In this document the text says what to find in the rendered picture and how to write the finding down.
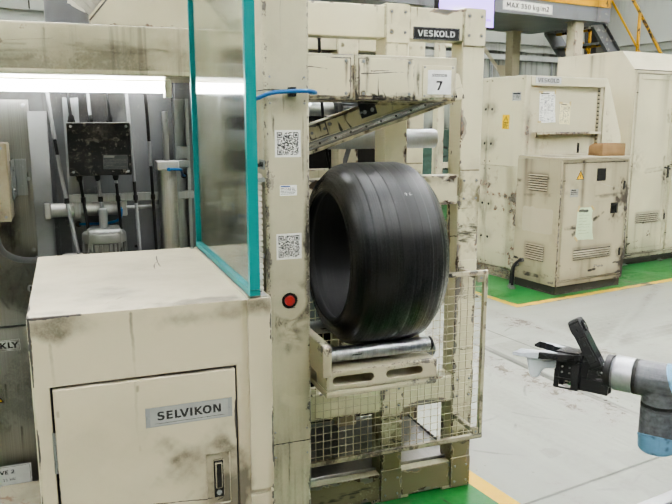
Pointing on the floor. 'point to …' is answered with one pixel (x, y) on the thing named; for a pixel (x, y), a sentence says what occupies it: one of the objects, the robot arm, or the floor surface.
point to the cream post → (288, 389)
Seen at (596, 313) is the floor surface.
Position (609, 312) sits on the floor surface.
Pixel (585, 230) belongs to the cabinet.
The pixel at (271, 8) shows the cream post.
